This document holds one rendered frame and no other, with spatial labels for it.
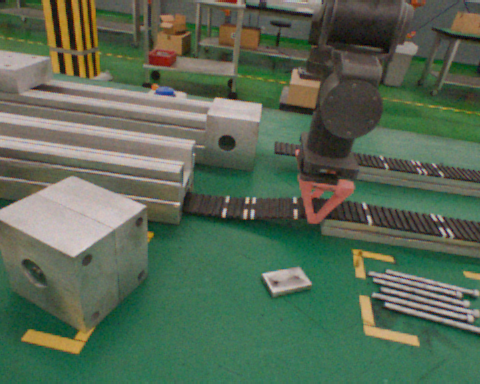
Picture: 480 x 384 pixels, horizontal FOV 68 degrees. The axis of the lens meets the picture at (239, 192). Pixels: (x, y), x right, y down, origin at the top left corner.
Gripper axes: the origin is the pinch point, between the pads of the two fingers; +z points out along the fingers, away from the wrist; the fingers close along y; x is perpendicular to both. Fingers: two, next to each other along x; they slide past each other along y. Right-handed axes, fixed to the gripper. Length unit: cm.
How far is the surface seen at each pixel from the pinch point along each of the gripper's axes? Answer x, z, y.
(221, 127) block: -15.4, -4.5, -14.1
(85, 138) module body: -33.5, -4.5, -2.4
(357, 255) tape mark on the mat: 6.2, 3.0, 5.5
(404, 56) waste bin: 174, 39, -480
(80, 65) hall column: -182, 61, -292
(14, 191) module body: -40.5, 1.3, 4.9
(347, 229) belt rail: 5.3, 2.0, 1.3
